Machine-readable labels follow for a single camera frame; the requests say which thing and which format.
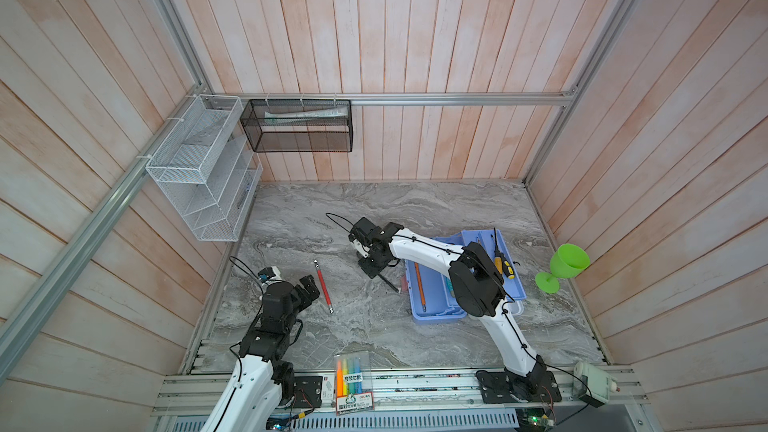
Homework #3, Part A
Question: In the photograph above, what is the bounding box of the red handled hex key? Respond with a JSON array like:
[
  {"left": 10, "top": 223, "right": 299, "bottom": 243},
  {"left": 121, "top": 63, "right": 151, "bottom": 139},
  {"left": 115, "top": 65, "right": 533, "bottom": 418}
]
[{"left": 313, "top": 259, "right": 334, "bottom": 314}]

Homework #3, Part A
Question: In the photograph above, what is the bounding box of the orange handled screwdriver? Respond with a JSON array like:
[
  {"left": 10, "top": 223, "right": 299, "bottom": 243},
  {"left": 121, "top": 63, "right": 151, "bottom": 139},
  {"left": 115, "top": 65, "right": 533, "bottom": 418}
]
[{"left": 414, "top": 262, "right": 427, "bottom": 313}]

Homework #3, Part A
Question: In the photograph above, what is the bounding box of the teal utility knife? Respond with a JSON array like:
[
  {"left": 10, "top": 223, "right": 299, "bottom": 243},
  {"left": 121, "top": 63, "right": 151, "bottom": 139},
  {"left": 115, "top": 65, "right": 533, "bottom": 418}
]
[{"left": 444, "top": 277, "right": 456, "bottom": 308}]

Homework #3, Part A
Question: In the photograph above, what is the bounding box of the yellow black handled screwdriver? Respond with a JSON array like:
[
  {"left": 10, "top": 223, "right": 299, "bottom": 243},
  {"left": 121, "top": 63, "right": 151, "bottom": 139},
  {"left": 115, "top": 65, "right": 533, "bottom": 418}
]
[{"left": 493, "top": 229, "right": 515, "bottom": 279}]

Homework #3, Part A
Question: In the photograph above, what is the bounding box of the white toolbox lid pink handle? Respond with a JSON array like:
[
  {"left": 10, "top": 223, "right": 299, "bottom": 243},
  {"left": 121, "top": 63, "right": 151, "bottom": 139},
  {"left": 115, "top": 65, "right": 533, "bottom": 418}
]
[{"left": 572, "top": 361, "right": 620, "bottom": 408}]

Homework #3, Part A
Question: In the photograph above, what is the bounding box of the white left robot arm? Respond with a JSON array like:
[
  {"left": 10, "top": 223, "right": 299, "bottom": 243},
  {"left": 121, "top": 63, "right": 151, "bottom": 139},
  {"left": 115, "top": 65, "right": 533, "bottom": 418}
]
[{"left": 203, "top": 275, "right": 320, "bottom": 431}]

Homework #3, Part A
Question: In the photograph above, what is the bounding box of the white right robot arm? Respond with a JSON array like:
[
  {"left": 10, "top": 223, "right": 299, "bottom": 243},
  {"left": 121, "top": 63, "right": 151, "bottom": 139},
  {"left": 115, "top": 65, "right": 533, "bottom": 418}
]
[{"left": 348, "top": 217, "right": 562, "bottom": 404}]

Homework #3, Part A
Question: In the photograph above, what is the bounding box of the highlighter marker pack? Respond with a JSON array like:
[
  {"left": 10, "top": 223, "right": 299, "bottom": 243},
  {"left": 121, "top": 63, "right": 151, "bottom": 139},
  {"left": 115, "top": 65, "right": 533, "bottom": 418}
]
[{"left": 334, "top": 350, "right": 374, "bottom": 415}]

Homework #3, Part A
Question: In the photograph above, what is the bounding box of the blue toolbox base tray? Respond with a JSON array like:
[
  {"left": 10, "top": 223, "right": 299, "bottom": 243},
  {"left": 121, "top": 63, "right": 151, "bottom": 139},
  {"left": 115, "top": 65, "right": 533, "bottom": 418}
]
[{"left": 390, "top": 229, "right": 527, "bottom": 323}]

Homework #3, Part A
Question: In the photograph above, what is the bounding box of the green plastic goblet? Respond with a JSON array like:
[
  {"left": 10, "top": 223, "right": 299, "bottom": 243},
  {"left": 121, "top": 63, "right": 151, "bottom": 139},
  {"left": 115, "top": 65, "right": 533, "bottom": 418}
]
[{"left": 535, "top": 243, "right": 591, "bottom": 294}]

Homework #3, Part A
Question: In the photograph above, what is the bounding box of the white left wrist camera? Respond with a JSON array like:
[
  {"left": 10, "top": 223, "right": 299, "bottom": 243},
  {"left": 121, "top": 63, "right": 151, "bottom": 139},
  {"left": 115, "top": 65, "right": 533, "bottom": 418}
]
[{"left": 257, "top": 266, "right": 282, "bottom": 284}]

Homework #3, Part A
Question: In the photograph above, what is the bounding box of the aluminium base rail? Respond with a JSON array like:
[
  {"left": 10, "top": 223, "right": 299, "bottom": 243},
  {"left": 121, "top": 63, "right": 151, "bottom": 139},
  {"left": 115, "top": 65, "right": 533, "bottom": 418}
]
[{"left": 149, "top": 365, "right": 649, "bottom": 432}]

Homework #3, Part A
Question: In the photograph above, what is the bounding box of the horizontal aluminium wall rail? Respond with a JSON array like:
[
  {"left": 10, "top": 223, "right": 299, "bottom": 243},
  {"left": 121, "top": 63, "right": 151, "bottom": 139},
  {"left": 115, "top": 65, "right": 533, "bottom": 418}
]
[{"left": 236, "top": 92, "right": 576, "bottom": 107}]

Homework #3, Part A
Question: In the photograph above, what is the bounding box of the black wire mesh basket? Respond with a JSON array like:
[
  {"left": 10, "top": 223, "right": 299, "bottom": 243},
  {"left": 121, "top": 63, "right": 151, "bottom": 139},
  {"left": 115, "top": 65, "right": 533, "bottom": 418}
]
[{"left": 240, "top": 98, "right": 354, "bottom": 153}]

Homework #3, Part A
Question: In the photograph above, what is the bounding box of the white wire mesh shelf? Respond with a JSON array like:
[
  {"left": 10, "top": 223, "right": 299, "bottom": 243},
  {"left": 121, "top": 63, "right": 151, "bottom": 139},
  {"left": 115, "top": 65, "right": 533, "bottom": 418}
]
[{"left": 147, "top": 95, "right": 263, "bottom": 242}]

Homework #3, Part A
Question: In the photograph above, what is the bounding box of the left aluminium frame rail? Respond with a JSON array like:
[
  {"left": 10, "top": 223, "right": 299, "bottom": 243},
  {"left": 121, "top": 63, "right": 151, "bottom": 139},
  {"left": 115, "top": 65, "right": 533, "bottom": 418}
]
[{"left": 1, "top": 83, "right": 209, "bottom": 381}]

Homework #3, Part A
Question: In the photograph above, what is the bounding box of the right aluminium frame post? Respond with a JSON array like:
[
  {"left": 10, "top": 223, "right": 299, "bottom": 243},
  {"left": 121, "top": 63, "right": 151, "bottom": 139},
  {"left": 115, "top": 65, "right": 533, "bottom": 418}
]
[{"left": 521, "top": 0, "right": 641, "bottom": 189}]

